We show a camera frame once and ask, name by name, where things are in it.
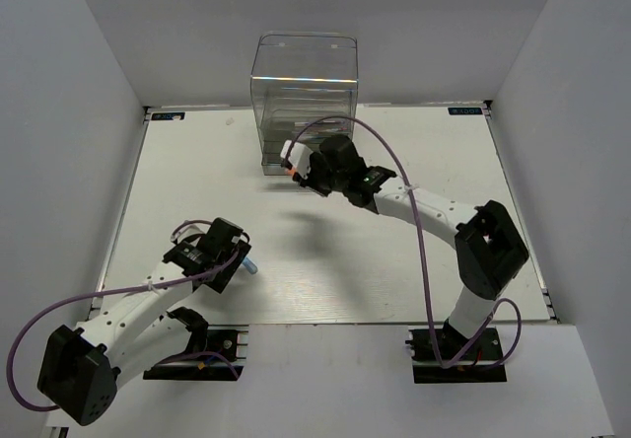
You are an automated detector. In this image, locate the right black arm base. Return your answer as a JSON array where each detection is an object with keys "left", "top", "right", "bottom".
[{"left": 401, "top": 327, "right": 509, "bottom": 386}]

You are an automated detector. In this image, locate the blue table label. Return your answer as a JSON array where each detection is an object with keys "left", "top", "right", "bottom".
[
  {"left": 448, "top": 107, "right": 483, "bottom": 115},
  {"left": 151, "top": 111, "right": 185, "bottom": 121}
]

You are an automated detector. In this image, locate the light blue highlighter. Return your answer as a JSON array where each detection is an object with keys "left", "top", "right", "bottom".
[{"left": 242, "top": 257, "right": 258, "bottom": 275}]

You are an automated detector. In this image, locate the red gel pen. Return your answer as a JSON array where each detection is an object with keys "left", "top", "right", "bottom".
[{"left": 294, "top": 118, "right": 351, "bottom": 131}]

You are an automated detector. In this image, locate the left blue table label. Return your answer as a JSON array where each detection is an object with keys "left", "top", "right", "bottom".
[{"left": 151, "top": 111, "right": 185, "bottom": 121}]

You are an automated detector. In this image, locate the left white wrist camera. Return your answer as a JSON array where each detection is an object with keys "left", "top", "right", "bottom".
[{"left": 170, "top": 220, "right": 208, "bottom": 245}]

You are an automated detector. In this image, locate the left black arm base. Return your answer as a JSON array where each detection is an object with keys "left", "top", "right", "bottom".
[{"left": 142, "top": 327, "right": 248, "bottom": 382}]

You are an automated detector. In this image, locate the clear acrylic drawer organizer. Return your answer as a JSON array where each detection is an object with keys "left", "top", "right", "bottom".
[{"left": 249, "top": 32, "right": 359, "bottom": 176}]

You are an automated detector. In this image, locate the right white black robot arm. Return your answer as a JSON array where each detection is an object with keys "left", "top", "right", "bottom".
[{"left": 281, "top": 135, "right": 529, "bottom": 358}]

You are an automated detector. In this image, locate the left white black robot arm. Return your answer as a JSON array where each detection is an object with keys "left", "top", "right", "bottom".
[{"left": 37, "top": 218, "right": 251, "bottom": 426}]

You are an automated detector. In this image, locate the right blue table label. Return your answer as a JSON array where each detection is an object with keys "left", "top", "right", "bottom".
[{"left": 448, "top": 107, "right": 483, "bottom": 115}]

